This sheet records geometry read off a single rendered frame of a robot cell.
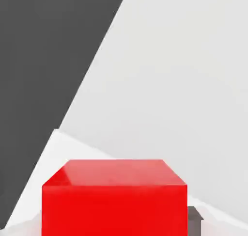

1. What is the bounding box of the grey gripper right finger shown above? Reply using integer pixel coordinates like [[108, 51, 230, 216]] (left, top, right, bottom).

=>
[[187, 205, 230, 236]]

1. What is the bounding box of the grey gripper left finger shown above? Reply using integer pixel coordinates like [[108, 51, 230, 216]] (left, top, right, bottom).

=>
[[14, 215, 43, 236]]

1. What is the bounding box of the small red cube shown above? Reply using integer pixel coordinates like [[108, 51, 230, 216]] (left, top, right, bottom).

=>
[[41, 159, 188, 236]]

